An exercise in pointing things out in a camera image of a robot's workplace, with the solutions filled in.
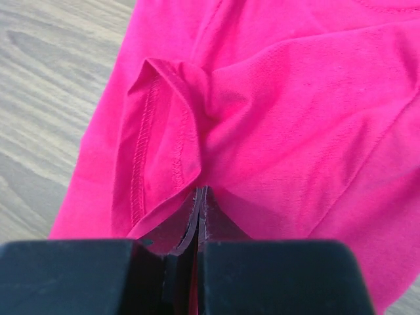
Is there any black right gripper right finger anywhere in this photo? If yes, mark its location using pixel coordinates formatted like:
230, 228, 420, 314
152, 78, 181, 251
196, 187, 374, 314

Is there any pink t shirt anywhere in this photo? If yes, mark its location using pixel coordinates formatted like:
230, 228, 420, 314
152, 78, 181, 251
50, 1, 419, 310

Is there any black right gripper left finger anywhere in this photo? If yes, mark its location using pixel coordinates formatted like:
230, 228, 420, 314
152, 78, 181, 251
1, 189, 203, 314

